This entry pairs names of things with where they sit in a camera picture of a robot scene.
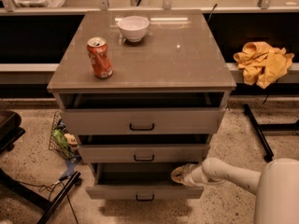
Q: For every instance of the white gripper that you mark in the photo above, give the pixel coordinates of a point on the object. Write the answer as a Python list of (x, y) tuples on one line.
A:
[(188, 175)]

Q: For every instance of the grey drawer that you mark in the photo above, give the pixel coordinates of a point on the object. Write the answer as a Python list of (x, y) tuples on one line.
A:
[(140, 181), (143, 121), (143, 153)]

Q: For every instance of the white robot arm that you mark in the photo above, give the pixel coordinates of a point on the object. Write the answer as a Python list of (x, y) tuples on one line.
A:
[(276, 187)]

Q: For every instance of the grey drawer cabinet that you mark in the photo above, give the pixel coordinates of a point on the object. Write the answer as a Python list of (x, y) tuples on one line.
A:
[(176, 65)]

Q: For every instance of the black stand leg right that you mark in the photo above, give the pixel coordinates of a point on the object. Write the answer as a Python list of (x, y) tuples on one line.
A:
[(261, 128)]

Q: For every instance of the blue tape strip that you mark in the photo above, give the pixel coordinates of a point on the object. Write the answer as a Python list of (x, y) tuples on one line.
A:
[(70, 167)]

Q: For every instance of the yellow cloth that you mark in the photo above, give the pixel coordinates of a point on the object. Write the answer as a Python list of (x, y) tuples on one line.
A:
[(263, 64)]

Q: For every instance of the orange soda can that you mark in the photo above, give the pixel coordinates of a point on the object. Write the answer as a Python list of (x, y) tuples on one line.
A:
[(97, 51)]

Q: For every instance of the white bowl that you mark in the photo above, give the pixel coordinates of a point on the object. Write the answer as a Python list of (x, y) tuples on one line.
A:
[(133, 28)]

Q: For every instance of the black chair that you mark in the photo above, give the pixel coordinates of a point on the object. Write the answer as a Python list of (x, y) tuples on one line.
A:
[(10, 129)]

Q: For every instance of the wire basket with items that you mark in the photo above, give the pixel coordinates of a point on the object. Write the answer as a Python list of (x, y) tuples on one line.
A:
[(60, 139)]

